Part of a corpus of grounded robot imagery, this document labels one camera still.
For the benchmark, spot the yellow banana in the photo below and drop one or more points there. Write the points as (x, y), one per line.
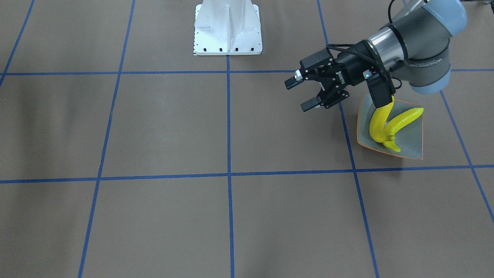
(400, 121)

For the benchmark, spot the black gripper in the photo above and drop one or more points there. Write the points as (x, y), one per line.
(350, 65)

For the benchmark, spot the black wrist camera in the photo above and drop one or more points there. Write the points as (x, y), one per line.
(380, 88)

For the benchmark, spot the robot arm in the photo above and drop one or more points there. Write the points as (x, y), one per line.
(412, 47)

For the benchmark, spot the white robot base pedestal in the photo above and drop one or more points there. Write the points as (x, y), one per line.
(227, 27)

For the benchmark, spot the yellow-green banana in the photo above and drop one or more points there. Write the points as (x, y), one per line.
(377, 129)

